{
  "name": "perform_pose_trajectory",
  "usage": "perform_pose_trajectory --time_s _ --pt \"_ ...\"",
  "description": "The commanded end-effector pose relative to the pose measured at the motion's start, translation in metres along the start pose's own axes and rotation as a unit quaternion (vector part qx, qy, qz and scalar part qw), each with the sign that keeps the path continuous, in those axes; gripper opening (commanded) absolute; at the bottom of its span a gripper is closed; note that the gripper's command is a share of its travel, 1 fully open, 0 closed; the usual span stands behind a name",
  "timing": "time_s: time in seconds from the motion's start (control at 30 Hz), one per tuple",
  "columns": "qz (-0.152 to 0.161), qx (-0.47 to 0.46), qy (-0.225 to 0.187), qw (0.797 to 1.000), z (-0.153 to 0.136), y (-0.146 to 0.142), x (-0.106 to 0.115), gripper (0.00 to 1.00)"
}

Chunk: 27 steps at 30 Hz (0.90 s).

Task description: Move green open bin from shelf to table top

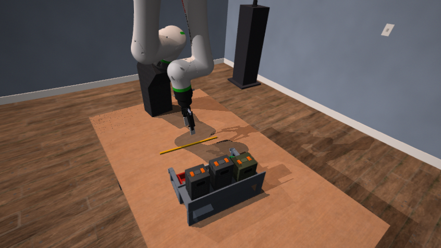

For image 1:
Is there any red open bin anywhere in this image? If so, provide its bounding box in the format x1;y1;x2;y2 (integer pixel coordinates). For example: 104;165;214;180
177;172;185;184

